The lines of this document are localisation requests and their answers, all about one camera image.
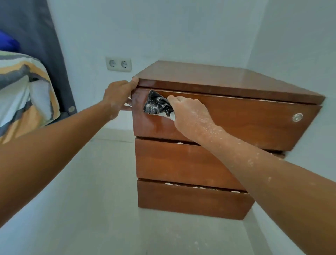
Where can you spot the person's left hand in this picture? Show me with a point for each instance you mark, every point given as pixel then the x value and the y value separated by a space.
pixel 116 94

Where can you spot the person's right hand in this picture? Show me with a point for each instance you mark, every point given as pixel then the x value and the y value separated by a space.
pixel 193 118

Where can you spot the person's left thumb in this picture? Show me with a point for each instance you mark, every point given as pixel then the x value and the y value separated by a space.
pixel 131 83

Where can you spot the person's right fingers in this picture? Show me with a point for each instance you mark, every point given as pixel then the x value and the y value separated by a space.
pixel 175 101

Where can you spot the black plaid cloth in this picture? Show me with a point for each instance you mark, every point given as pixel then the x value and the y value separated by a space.
pixel 156 105

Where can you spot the brown wooden drawer cabinet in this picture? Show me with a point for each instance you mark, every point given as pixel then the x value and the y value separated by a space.
pixel 225 78

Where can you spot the person's right forearm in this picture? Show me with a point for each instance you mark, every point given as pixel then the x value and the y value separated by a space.
pixel 283 189

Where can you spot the person's left forearm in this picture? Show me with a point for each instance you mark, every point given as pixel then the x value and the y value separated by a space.
pixel 49 157

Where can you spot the plain wooden drawer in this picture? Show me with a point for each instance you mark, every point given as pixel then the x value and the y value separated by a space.
pixel 178 163
pixel 189 201

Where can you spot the round metal snap button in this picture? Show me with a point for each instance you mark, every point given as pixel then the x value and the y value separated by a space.
pixel 71 109

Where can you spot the wooden drawer with lock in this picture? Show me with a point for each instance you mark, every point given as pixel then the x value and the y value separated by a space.
pixel 249 123

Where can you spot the dark grey fabric sheet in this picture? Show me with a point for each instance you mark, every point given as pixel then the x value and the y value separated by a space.
pixel 39 31

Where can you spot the striped orange grey duvet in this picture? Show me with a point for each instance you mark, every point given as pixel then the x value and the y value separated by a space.
pixel 23 97

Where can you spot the round silver drawer lock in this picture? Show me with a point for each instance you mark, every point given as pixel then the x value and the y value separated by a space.
pixel 297 117

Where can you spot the blue fabric item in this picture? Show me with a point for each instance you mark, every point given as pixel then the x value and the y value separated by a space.
pixel 7 43

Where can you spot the white double wall socket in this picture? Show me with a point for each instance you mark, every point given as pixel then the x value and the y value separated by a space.
pixel 118 64

